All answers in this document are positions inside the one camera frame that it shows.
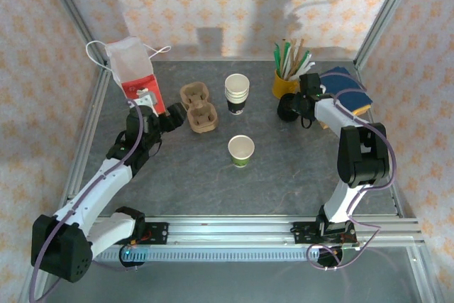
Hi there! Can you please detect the green wrapped straw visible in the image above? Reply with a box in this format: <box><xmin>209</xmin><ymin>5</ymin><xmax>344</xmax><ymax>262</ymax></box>
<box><xmin>282</xmin><ymin>41</ymin><xmax>292</xmax><ymax>74</ymax></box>
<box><xmin>273</xmin><ymin>43</ymin><xmax>284</xmax><ymax>72</ymax></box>

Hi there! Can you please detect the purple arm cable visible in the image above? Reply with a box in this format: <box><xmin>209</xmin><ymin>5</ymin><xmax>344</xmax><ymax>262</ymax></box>
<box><xmin>306</xmin><ymin>72</ymin><xmax>397</xmax><ymax>271</ymax></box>
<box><xmin>28</xmin><ymin>99</ymin><xmax>145</xmax><ymax>303</ymax></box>

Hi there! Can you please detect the green paper cup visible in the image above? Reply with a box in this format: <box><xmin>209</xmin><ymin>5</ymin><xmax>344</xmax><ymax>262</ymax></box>
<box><xmin>227</xmin><ymin>135</ymin><xmax>255</xmax><ymax>169</ymax></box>

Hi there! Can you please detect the aluminium side rail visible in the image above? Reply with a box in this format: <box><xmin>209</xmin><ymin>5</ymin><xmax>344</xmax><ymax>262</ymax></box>
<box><xmin>65</xmin><ymin>68</ymin><xmax>111</xmax><ymax>208</ymax></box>
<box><xmin>353</xmin><ymin>63</ymin><xmax>404</xmax><ymax>218</ymax></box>

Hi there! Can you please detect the yellow straw holder cup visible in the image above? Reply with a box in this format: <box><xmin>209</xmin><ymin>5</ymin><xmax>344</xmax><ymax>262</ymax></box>
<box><xmin>272</xmin><ymin>68</ymin><xmax>301</xmax><ymax>99</ymax></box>

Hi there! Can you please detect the stack of black paper cups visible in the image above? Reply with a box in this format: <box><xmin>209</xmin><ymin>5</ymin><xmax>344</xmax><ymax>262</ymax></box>
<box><xmin>224</xmin><ymin>73</ymin><xmax>250</xmax><ymax>116</ymax></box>

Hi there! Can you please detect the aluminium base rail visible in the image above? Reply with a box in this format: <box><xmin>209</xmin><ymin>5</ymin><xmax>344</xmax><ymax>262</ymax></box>
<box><xmin>90</xmin><ymin>214</ymin><xmax>425</xmax><ymax>247</ymax></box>

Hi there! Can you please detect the aluminium frame post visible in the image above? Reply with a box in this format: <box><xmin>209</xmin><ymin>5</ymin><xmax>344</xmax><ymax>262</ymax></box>
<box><xmin>353</xmin><ymin>0</ymin><xmax>423</xmax><ymax>70</ymax></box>
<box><xmin>38</xmin><ymin>0</ymin><xmax>107</xmax><ymax>68</ymax></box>

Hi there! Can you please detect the grey slotted cable duct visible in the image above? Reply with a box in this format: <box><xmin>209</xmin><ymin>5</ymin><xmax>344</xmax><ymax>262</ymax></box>
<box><xmin>92</xmin><ymin>248</ymin><xmax>340</xmax><ymax>264</ymax></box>

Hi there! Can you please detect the red and white paper bag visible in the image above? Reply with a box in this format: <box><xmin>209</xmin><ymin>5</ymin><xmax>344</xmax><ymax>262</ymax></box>
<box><xmin>86</xmin><ymin>35</ymin><xmax>172</xmax><ymax>118</ymax></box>

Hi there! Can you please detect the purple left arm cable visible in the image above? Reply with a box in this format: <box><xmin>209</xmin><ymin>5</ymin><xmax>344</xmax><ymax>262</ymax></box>
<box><xmin>28</xmin><ymin>99</ymin><xmax>145</xmax><ymax>303</ymax></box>

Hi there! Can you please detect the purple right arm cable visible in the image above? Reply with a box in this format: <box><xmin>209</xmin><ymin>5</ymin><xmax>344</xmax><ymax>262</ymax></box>
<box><xmin>306</xmin><ymin>72</ymin><xmax>397</xmax><ymax>271</ymax></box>

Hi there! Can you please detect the black plastic cup lid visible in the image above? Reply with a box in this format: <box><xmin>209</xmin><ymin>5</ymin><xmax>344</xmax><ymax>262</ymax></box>
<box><xmin>277</xmin><ymin>92</ymin><xmax>302</xmax><ymax>122</ymax></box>

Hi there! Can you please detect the brown pulp cup carrier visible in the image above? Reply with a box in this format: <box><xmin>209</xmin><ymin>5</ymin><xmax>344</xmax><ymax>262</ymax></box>
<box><xmin>179</xmin><ymin>82</ymin><xmax>219</xmax><ymax>135</ymax></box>

